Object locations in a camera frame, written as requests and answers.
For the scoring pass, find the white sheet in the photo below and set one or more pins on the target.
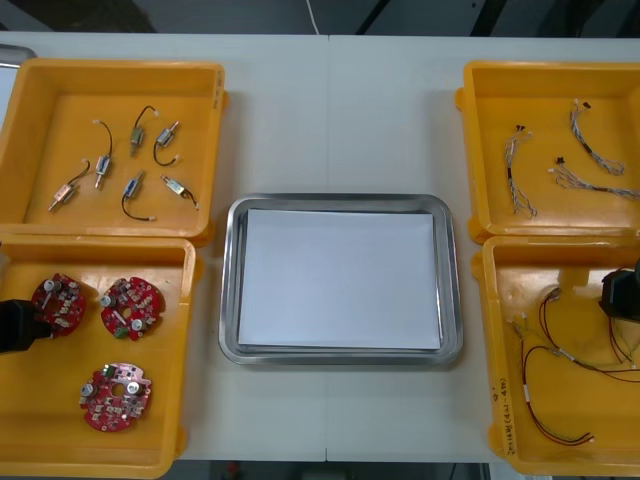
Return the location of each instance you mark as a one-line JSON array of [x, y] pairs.
[[340, 280], [6, 95]]

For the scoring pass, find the yellow-orange plastic bin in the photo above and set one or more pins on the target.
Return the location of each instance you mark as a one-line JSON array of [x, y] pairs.
[[75, 100], [50, 445], [560, 400], [550, 100]]

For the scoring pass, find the steel tray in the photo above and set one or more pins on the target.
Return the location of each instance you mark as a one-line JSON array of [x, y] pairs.
[[230, 300], [25, 54]]

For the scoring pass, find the group of metal solenoids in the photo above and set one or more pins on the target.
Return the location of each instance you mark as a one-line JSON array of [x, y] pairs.
[[103, 165]]

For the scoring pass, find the round red circuit board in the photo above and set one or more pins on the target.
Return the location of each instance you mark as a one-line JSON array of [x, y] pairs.
[[65, 300], [132, 305], [115, 405]]

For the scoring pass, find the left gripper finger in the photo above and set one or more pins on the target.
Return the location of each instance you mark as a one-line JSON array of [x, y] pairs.
[[17, 340], [17, 314]]

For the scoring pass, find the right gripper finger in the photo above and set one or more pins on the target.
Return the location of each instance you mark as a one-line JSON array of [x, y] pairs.
[[627, 307], [627, 282]]

